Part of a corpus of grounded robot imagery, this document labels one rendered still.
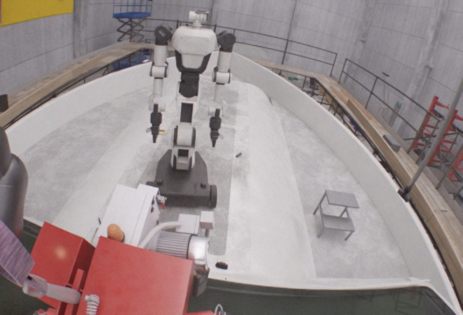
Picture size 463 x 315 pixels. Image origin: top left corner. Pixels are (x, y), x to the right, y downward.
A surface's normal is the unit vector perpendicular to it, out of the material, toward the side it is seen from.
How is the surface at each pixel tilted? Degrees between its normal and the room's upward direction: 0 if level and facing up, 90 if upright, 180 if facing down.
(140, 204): 17
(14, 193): 75
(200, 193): 45
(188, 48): 90
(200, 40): 90
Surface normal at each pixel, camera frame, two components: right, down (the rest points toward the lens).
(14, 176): 0.98, -0.11
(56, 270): 0.14, -0.65
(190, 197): 0.14, 0.54
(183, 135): 0.19, 0.15
